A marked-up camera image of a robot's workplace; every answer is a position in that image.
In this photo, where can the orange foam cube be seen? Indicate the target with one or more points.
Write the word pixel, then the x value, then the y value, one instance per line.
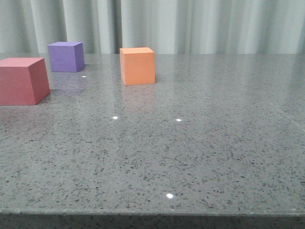
pixel 137 65

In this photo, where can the purple foam cube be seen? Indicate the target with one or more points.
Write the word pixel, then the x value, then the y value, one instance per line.
pixel 66 56

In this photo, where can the red foam cube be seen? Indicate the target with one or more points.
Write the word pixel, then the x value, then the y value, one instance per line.
pixel 23 81

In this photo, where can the pale green curtain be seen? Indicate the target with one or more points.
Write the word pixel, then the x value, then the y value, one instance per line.
pixel 166 26

